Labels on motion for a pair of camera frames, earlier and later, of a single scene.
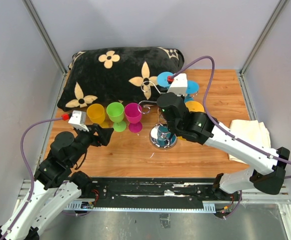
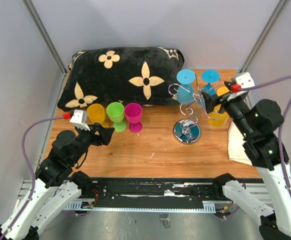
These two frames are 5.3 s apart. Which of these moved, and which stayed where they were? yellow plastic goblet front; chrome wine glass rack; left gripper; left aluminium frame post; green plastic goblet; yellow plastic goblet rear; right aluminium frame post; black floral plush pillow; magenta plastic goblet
Moved: yellow plastic goblet front; chrome wine glass rack
Stayed: yellow plastic goblet rear; right aluminium frame post; left gripper; magenta plastic goblet; left aluminium frame post; green plastic goblet; black floral plush pillow
